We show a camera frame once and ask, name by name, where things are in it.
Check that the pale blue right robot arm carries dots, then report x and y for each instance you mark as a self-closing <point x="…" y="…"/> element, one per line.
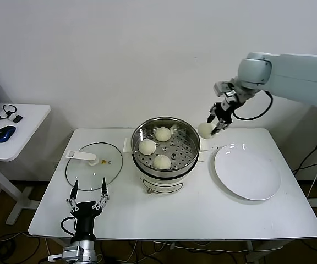
<point x="299" y="74"/>

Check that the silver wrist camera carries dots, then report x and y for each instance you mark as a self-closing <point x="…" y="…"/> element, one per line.
<point x="221" y="87"/>
<point x="69" y="253"/>

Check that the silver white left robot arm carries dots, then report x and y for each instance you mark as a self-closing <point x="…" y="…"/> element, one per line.
<point x="88" y="252"/>

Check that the white round plate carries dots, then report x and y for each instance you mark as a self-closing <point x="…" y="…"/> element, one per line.
<point x="243" y="170"/>

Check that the stainless steel steamer basket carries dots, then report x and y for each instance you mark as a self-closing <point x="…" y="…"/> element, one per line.
<point x="183" y="154"/>

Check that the white side table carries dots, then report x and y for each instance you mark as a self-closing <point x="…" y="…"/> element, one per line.
<point x="29" y="132"/>

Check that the white table leg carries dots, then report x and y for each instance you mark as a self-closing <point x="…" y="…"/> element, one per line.
<point x="252" y="247"/>

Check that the white steamed baozi bun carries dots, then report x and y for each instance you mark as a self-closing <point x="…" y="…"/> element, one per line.
<point x="204" y="130"/>
<point x="147" y="147"/>
<point x="161" y="162"/>
<point x="162" y="134"/>

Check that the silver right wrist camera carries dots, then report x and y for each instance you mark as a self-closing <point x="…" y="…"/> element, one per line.
<point x="221" y="87"/>

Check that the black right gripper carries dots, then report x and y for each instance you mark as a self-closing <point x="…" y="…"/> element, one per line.
<point x="226" y="110"/>

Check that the blue black computer mouse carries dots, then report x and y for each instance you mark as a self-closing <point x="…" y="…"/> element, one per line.
<point x="4" y="134"/>

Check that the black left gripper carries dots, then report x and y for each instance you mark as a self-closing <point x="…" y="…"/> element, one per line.
<point x="85" y="212"/>

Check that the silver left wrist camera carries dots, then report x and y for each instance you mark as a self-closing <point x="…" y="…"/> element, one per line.
<point x="69" y="253"/>

